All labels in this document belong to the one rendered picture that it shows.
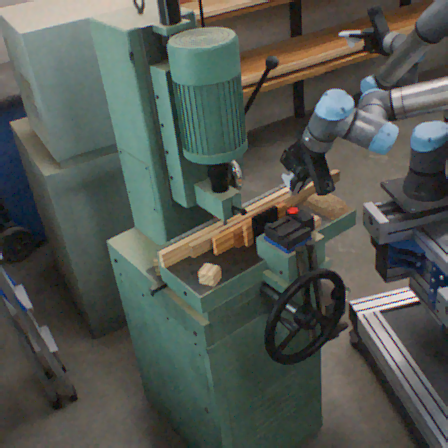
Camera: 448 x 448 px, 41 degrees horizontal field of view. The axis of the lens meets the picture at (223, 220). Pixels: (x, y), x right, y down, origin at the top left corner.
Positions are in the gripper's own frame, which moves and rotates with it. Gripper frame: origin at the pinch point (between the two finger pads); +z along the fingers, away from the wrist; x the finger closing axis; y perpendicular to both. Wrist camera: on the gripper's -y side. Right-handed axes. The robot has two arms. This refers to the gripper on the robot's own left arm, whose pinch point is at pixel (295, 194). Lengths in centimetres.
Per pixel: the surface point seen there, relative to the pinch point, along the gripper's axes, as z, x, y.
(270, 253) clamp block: 12.3, 10.4, -7.5
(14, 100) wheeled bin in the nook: 108, 15, 152
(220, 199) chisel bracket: 8.2, 14.9, 12.0
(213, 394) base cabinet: 50, 34, -26
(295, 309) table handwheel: 15.8, 12.9, -23.5
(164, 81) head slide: -12.8, 18.8, 39.8
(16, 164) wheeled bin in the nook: 142, 22, 140
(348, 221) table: 19.1, -22.9, -8.8
